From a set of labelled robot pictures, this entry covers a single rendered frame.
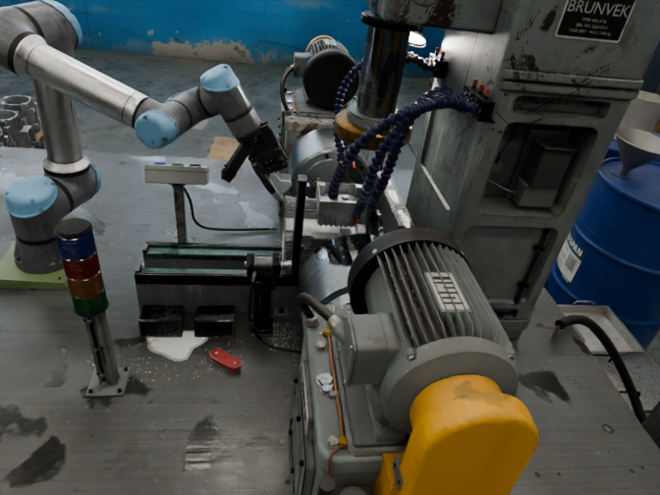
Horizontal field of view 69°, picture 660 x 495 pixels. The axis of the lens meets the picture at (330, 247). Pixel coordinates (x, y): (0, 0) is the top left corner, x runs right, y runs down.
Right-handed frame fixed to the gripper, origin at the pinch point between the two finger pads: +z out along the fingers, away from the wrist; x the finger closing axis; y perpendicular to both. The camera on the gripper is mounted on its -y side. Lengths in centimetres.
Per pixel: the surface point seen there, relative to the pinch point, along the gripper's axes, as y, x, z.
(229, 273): -19.0, -11.0, 8.4
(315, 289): 6.6, -39.5, 1.0
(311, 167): 9.6, 14.8, 2.9
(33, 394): -59, -39, -1
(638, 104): 162, 114, 94
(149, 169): -31.9, 16.9, -16.2
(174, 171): -26.2, 16.8, -12.7
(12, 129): -157, 173, -21
